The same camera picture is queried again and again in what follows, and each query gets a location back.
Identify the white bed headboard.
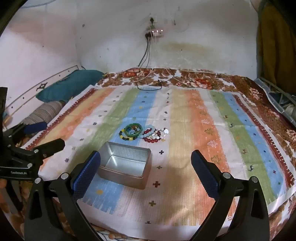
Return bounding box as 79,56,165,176
5,65,80,116

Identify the white power strip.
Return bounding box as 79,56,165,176
145,27,165,38

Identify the white bead bracelet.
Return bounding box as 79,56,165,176
154,127,170,141

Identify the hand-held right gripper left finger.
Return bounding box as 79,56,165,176
24,151,102,241

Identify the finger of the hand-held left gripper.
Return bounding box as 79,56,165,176
35,138,66,159
3,121,48,146

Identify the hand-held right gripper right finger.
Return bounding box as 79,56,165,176
190,150,270,241

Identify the black power cable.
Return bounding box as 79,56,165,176
136,34,163,91

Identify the yellow hanging cloth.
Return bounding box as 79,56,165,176
257,0,296,87

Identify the yellow and black bead bracelet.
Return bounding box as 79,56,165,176
119,126,137,141

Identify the silver metal tin box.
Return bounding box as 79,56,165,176
97,142,152,190

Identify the red bead bracelet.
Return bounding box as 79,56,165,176
143,132,162,144

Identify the striped patterned mat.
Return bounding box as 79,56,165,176
24,87,295,226

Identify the white plastic basket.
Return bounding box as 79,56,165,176
253,77,296,121

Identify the teal pillow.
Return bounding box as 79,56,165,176
36,70,105,103

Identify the grey striped cloth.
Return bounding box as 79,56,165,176
22,101,66,127

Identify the green jade bangle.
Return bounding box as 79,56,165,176
124,123,143,137

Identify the light blue bead bracelet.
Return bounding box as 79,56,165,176
138,125,154,139

